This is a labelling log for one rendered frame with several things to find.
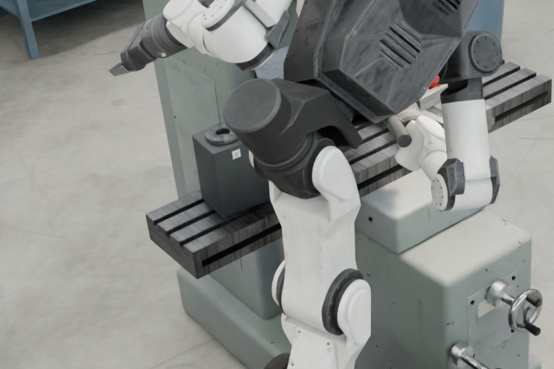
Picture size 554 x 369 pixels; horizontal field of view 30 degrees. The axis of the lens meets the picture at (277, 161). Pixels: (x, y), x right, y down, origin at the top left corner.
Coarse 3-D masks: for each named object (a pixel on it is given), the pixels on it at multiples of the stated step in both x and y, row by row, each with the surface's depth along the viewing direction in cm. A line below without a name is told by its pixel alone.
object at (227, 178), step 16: (208, 128) 254; (224, 128) 253; (208, 144) 250; (224, 144) 249; (240, 144) 249; (208, 160) 250; (224, 160) 248; (240, 160) 250; (208, 176) 254; (224, 176) 250; (240, 176) 252; (256, 176) 255; (208, 192) 258; (224, 192) 252; (240, 192) 254; (256, 192) 257; (224, 208) 254; (240, 208) 257
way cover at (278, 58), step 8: (288, 48) 301; (272, 56) 298; (280, 56) 300; (264, 64) 297; (272, 64) 298; (280, 64) 299; (256, 72) 296; (264, 72) 297; (272, 72) 298; (280, 72) 299
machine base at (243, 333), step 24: (192, 288) 363; (216, 288) 357; (192, 312) 372; (216, 312) 353; (240, 312) 345; (216, 336) 361; (240, 336) 343; (264, 336) 333; (240, 360) 351; (264, 360) 334; (528, 360) 311
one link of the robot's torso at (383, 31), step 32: (320, 0) 200; (352, 0) 194; (384, 0) 188; (416, 0) 190; (448, 0) 200; (480, 0) 197; (320, 32) 195; (352, 32) 187; (384, 32) 189; (416, 32) 191; (448, 32) 194; (288, 64) 202; (320, 64) 193; (352, 64) 188; (384, 64) 190; (416, 64) 193; (352, 96) 196; (384, 96) 192; (416, 96) 194
